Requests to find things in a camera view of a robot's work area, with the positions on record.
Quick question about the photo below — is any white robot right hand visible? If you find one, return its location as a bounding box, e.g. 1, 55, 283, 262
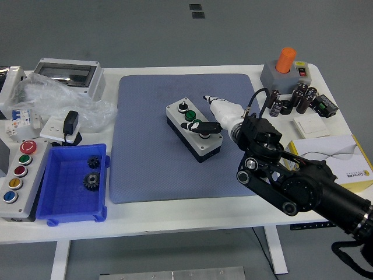
180, 94, 246, 137

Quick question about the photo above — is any grey four-button control box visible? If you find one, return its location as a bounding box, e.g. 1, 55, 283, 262
165, 97, 224, 163

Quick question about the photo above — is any grey five-button control box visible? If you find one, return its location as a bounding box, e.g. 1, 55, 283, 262
0, 139, 51, 223

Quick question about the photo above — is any grey striped cylindrical capacitor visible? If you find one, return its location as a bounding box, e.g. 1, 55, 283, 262
269, 100, 283, 118

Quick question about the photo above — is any black round component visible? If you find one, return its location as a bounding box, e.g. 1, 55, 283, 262
280, 100, 294, 115

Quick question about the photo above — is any orange cylinder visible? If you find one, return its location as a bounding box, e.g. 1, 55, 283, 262
275, 47, 297, 74

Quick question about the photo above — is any blue-grey table mat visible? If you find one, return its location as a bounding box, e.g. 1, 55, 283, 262
109, 73, 279, 205

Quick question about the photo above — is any black module green terminal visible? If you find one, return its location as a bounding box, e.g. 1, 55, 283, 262
310, 93, 339, 118

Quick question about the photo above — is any white and yellow cardboard box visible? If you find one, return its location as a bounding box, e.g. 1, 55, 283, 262
287, 134, 373, 192

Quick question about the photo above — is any grey distribution box clear lid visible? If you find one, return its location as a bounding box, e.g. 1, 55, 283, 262
31, 57, 106, 102

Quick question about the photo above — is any black table control panel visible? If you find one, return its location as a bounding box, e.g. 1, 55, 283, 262
290, 222, 339, 231

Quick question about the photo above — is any white table leg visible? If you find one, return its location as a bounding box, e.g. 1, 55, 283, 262
263, 226, 289, 275
50, 239, 72, 280

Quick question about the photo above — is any large black gear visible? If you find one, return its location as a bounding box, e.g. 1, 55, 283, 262
83, 171, 101, 192

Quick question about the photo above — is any black power adapter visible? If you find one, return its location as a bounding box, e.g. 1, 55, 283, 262
51, 110, 83, 146

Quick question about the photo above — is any clear plastic bag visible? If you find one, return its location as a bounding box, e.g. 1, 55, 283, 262
5, 72, 119, 131

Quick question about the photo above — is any blue plastic bin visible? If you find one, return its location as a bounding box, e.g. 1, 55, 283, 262
36, 143, 111, 227

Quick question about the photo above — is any white circuit breaker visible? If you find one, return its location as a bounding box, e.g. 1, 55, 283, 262
5, 108, 41, 138

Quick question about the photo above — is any grey switch box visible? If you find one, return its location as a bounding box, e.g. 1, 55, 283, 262
260, 59, 312, 96

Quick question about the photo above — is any white wall switch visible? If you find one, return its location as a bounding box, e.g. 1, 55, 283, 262
293, 113, 331, 138

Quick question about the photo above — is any black cable under table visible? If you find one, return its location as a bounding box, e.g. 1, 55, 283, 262
251, 227, 277, 280

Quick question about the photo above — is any white wall socket plate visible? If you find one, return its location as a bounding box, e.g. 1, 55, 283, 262
39, 115, 78, 141

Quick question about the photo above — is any white electrical enclosure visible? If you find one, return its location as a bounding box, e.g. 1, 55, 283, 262
0, 65, 27, 117

